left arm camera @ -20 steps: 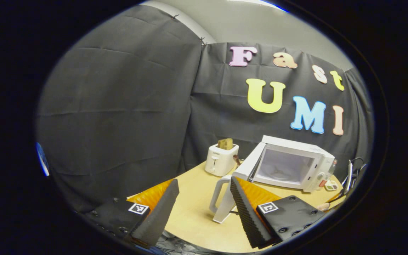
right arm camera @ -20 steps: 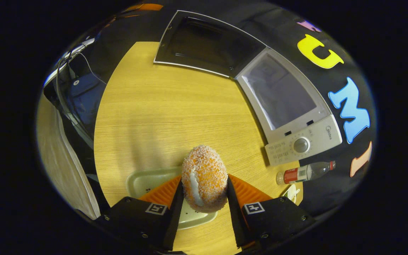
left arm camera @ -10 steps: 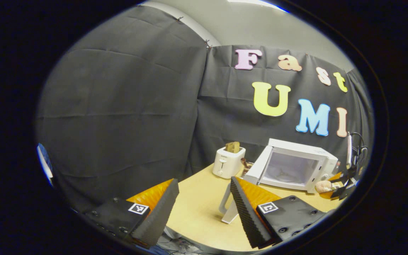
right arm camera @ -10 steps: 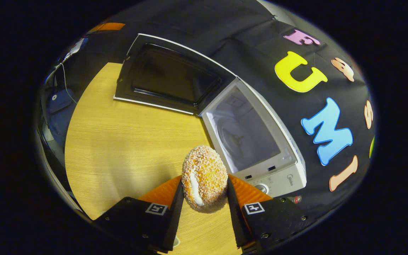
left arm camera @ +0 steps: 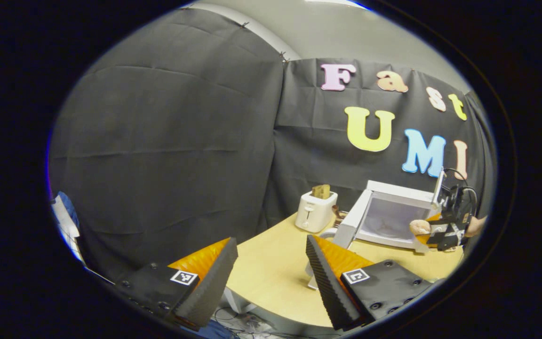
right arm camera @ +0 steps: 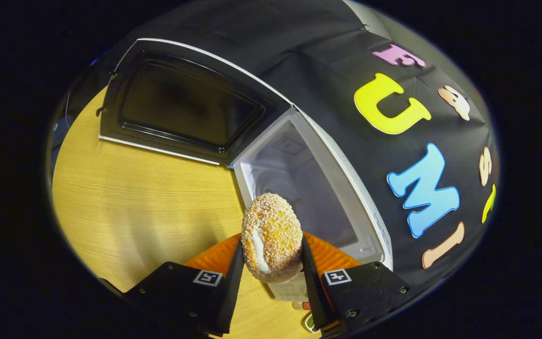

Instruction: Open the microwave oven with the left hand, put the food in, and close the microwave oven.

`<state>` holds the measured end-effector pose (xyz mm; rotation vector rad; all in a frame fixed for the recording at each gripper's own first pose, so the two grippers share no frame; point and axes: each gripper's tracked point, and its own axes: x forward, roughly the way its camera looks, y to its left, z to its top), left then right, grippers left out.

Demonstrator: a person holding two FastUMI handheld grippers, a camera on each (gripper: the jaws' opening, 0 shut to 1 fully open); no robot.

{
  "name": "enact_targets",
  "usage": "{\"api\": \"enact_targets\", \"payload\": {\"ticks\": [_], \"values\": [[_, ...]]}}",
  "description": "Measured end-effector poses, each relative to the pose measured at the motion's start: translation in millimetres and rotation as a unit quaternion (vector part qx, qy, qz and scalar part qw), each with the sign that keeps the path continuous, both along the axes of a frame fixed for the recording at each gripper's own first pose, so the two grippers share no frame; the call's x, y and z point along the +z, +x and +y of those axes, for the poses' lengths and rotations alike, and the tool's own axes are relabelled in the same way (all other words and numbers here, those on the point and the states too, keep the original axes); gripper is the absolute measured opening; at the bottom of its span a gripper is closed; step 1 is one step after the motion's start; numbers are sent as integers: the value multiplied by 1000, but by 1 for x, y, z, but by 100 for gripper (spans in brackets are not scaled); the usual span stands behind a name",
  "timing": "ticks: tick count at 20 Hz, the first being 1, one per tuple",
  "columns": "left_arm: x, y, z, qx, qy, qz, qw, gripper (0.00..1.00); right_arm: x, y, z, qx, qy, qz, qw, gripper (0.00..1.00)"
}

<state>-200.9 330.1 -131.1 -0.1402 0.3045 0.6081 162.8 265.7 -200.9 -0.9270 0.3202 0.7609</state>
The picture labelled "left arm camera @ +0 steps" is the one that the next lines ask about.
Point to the pinkish speckled bread roll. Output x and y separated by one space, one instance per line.
420 227

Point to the white microwave oven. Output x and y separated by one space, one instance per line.
388 216

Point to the white toaster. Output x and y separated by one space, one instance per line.
313 214

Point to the brown bread slice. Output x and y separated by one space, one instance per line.
321 191

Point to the brown wooden spoon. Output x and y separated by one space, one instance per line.
338 210

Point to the white and blue object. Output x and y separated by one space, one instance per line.
66 221

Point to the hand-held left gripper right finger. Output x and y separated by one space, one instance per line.
327 287

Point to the white table leg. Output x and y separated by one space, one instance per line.
233 301

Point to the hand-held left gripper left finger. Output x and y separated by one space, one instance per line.
214 282

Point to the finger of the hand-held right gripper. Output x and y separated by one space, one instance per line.
438 228
445 241

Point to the blue cloth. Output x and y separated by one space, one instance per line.
212 330

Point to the black backdrop cloth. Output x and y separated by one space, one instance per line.
158 141

